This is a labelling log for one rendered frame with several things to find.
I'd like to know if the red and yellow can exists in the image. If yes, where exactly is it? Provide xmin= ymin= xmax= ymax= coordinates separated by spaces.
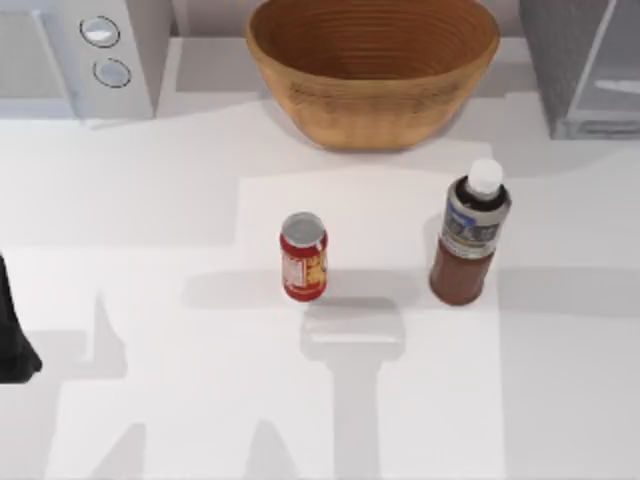
xmin=279 ymin=211 xmax=329 ymax=303

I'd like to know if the brown bottle with white cap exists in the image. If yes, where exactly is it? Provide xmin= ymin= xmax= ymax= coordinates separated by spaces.
xmin=429 ymin=158 xmax=513 ymax=306

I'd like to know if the woven wooden basket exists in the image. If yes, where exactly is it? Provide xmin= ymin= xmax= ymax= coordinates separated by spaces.
xmin=244 ymin=0 xmax=501 ymax=152

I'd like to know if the round microwave knob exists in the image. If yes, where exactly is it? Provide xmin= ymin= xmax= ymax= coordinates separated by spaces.
xmin=78 ymin=15 xmax=122 ymax=49
xmin=92 ymin=57 xmax=133 ymax=89

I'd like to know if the grey cabinet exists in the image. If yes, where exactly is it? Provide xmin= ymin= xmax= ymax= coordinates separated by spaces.
xmin=518 ymin=0 xmax=640 ymax=141

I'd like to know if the pale microwave oven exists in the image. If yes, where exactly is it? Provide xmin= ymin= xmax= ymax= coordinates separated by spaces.
xmin=0 ymin=0 xmax=174 ymax=121

